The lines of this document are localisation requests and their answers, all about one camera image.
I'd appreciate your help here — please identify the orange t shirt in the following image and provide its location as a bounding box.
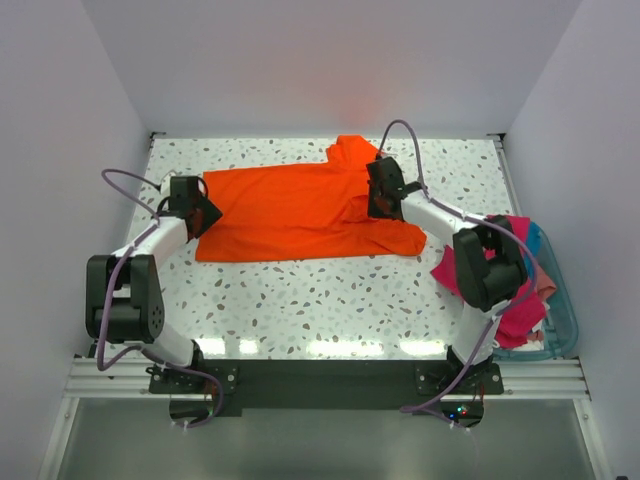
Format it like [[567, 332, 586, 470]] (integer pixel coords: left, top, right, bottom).
[[195, 135, 427, 263]]

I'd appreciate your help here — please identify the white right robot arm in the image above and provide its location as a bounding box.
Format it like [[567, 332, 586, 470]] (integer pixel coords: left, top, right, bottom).
[[366, 157, 528, 393]]

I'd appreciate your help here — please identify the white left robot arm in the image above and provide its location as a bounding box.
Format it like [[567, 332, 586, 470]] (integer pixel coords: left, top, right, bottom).
[[85, 175, 223, 392]]

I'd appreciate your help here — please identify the blue t shirt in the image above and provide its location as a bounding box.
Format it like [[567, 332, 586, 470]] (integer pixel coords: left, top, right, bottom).
[[523, 221, 542, 277]]

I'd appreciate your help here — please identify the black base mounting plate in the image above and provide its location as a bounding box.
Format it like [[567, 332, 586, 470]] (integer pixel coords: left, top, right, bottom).
[[146, 360, 505, 427]]

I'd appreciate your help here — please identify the salmon t shirt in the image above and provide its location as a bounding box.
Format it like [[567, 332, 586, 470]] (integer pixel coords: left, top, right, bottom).
[[535, 265, 557, 302]]

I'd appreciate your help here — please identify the pink t shirt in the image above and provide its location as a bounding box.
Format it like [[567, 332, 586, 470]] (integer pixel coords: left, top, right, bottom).
[[431, 215, 546, 336]]

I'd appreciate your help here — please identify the clear blue plastic bin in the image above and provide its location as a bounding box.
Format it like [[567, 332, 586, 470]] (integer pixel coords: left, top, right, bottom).
[[494, 229, 579, 362]]

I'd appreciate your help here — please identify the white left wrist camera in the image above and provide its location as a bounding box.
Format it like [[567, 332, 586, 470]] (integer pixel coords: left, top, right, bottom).
[[159, 175, 173, 195]]

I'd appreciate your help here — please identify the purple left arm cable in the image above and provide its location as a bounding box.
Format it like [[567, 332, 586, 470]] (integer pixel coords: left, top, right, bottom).
[[96, 168, 225, 429]]

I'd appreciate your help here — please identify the aluminium frame rail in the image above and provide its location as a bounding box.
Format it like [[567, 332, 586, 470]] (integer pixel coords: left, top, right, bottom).
[[63, 358, 590, 403]]

